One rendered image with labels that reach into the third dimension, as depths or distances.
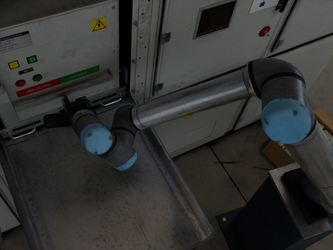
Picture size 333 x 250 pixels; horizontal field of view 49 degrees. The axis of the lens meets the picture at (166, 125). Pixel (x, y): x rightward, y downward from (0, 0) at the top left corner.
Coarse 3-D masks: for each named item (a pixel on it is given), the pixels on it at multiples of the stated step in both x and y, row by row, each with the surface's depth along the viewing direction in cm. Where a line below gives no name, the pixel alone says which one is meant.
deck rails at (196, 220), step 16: (160, 144) 148; (16, 160) 145; (160, 160) 152; (16, 176) 142; (176, 176) 144; (176, 192) 145; (32, 208) 136; (192, 208) 141; (32, 224) 132; (192, 224) 139; (48, 240) 130
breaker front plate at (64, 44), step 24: (24, 24) 111; (48, 24) 116; (72, 24) 120; (24, 48) 118; (48, 48) 123; (72, 48) 129; (96, 48) 135; (0, 72) 122; (48, 72) 132; (72, 72) 139; (96, 72) 145; (24, 96) 136; (72, 96) 150
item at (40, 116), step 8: (120, 80) 162; (120, 88) 160; (96, 96) 156; (104, 96) 159; (112, 96) 162; (96, 104) 160; (48, 112) 150; (56, 112) 151; (0, 120) 145; (24, 120) 146; (32, 120) 147; (40, 120) 150; (0, 128) 143; (16, 128) 147; (24, 128) 149; (8, 136) 148
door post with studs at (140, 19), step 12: (132, 0) 120; (144, 0) 122; (132, 12) 124; (144, 12) 126; (132, 24) 128; (144, 24) 131; (132, 36) 133; (144, 36) 136; (132, 48) 138; (144, 48) 141; (132, 60) 144; (144, 60) 147; (132, 72) 150; (144, 72) 154; (132, 84) 157; (144, 84) 161
